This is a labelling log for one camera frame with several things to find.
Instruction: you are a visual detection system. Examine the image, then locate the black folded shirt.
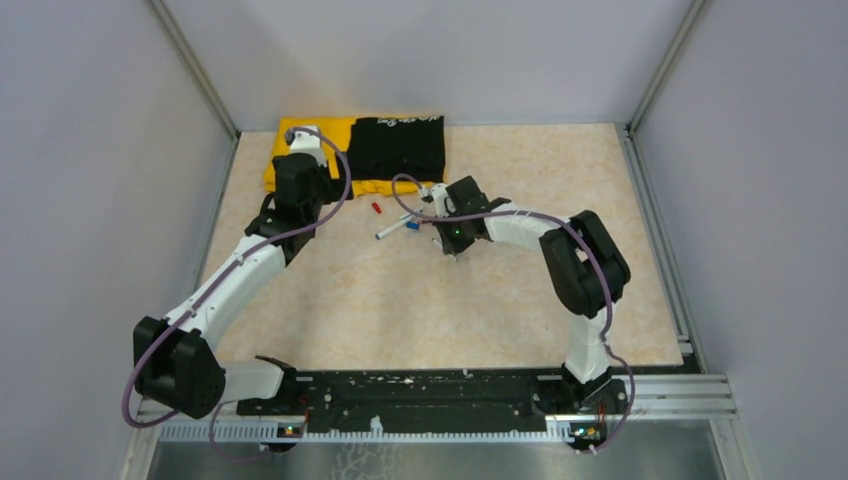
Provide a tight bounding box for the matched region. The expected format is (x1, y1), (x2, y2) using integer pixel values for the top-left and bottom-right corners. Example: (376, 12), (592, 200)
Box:
(346, 115), (446, 182)

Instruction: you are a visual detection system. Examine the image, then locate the large white blue marker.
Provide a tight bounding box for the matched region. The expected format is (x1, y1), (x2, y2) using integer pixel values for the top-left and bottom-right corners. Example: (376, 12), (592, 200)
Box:
(374, 220), (408, 240)

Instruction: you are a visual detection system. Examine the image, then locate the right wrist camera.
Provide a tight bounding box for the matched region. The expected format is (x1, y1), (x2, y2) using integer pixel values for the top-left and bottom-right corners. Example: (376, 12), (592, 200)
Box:
(419, 183), (449, 217)

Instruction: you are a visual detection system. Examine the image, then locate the white blue-ended marker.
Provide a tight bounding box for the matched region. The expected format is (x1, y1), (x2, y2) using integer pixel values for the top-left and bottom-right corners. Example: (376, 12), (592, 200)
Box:
(432, 238), (458, 261)

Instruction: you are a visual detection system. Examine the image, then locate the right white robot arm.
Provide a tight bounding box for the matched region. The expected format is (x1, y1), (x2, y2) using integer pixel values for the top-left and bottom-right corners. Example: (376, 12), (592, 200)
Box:
(421, 176), (631, 412)

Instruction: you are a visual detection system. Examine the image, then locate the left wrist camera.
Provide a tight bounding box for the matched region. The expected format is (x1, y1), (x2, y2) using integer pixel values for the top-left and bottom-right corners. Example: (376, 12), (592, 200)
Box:
(284, 129), (327, 167)

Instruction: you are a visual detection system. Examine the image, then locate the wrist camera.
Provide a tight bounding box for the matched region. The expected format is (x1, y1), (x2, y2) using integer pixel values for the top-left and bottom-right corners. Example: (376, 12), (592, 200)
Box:
(419, 183), (449, 217)
(284, 129), (327, 167)

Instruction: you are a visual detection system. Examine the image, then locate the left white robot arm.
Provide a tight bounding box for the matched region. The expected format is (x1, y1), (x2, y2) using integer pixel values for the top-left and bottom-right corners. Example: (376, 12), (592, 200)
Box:
(132, 153), (341, 419)

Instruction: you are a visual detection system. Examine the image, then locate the yellow folded shirt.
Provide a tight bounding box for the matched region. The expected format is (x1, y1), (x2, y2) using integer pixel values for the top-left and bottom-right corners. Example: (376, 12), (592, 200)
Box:
(263, 117), (439, 198)

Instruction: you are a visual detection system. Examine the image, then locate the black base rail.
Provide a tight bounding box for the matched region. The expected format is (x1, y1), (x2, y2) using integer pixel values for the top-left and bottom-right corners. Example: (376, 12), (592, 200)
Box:
(236, 367), (630, 448)

